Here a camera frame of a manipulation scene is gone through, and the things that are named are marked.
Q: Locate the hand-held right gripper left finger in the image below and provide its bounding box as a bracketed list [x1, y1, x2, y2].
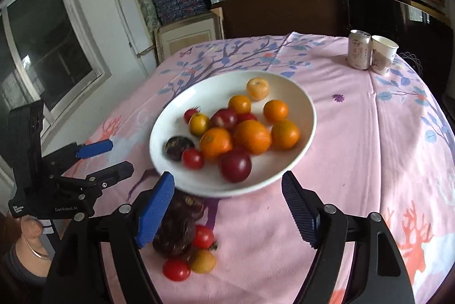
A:
[41, 171, 176, 304]

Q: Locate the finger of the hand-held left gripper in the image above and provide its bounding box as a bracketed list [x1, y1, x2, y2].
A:
[53, 161, 136, 206]
[42, 138, 114, 172]

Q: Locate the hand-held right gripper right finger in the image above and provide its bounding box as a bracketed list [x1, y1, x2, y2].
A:
[282, 170, 417, 304]

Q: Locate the dark water chestnut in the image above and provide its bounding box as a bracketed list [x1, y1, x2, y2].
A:
[153, 208, 198, 258]
[164, 136, 195, 162]
[174, 193, 207, 219]

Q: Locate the pale yellow kumquat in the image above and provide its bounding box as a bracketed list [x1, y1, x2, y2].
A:
[188, 249, 217, 274]

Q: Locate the white plate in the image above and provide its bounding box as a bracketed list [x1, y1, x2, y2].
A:
[149, 70, 318, 198]

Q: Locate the yellow-orange tangerine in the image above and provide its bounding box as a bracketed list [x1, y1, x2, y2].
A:
[271, 120, 301, 150]
[199, 127, 233, 160]

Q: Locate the dark red plum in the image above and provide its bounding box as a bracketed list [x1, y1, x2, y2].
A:
[218, 148, 253, 184]
[210, 108, 239, 133]

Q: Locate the large orange tangerine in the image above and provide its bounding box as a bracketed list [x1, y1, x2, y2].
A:
[233, 119, 272, 155]

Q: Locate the cherry tomato with stem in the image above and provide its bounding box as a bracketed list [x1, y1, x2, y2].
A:
[183, 107, 201, 124]

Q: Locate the greenish yellow kumquat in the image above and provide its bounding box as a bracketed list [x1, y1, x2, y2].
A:
[188, 113, 210, 137]

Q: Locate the small orange tangerine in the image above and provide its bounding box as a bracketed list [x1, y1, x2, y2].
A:
[228, 95, 252, 115]
[246, 77, 270, 101]
[263, 100, 289, 123]

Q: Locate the person's left forearm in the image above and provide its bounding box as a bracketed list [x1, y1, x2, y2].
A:
[0, 215, 54, 287]

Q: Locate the pink printed tablecloth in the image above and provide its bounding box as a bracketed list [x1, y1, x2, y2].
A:
[64, 32, 455, 304]

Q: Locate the white framed window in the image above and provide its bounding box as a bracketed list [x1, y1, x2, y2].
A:
[0, 0, 111, 184]

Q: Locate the white trim strip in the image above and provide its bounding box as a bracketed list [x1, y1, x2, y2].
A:
[109, 0, 150, 77]

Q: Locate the beige framed panel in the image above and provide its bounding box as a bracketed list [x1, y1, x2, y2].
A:
[154, 11, 223, 63]

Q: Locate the pile of blue floral boxes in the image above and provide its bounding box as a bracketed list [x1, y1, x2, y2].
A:
[151, 0, 210, 24]

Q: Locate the pink drink can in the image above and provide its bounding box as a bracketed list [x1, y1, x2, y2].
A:
[348, 30, 373, 71]

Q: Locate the white paper cup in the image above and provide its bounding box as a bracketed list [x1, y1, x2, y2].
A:
[370, 36, 399, 76]

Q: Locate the dark brown wooden board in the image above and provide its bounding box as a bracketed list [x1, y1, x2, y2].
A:
[211, 0, 349, 40]

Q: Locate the thin metal bracelet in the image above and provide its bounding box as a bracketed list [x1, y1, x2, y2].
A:
[23, 238, 50, 260]

